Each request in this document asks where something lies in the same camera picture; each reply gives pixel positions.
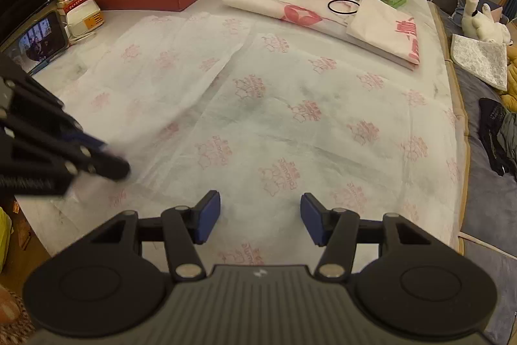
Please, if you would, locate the dark clothes pile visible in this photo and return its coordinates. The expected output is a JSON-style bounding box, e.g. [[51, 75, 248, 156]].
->
[[478, 98, 517, 177]]

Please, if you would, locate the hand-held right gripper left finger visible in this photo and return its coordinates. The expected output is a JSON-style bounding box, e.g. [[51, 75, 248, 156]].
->
[[83, 190, 221, 283]]

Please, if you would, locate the white pink-printed shopping bag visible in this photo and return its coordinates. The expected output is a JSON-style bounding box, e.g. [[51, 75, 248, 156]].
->
[[16, 14, 465, 275]]

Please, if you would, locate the black smartphone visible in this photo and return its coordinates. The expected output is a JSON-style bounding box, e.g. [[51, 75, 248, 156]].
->
[[2, 11, 70, 76]]

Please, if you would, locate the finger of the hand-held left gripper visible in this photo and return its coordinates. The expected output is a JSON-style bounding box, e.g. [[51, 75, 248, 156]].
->
[[0, 64, 109, 156], [0, 128, 131, 181]]

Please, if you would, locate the grey blue blanket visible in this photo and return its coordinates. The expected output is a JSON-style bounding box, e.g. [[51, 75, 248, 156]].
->
[[428, 1, 517, 333]]

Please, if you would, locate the folded white bag pink logo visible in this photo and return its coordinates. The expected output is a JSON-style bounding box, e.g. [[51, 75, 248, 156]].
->
[[223, 0, 366, 42]]

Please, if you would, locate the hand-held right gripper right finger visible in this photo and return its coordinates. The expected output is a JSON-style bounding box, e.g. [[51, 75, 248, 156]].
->
[[300, 192, 439, 283]]

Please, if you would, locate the white orange charger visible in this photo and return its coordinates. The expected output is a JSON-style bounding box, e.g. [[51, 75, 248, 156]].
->
[[65, 0, 105, 37]]

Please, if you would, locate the folded white bag red print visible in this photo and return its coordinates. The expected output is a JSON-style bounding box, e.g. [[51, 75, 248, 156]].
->
[[346, 0, 421, 71]]

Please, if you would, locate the grey towel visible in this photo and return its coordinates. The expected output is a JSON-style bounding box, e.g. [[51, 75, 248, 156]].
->
[[450, 34, 509, 92]]

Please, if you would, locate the white plush toy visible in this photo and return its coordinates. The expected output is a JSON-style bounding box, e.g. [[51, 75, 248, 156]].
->
[[460, 0, 512, 45]]

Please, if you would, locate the thin black hair tie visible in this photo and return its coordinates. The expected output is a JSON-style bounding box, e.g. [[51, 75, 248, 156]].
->
[[327, 0, 360, 15]]

